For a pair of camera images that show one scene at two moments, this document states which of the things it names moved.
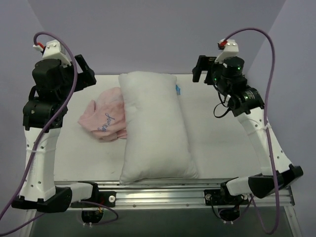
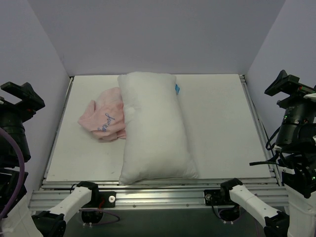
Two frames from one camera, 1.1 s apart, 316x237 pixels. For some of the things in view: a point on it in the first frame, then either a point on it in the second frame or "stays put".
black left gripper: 84,73 -> 23,98
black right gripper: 204,68 -> 285,87
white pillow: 157,141 stays put
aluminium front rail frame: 178,194 stays put
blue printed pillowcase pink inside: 105,117 stays put
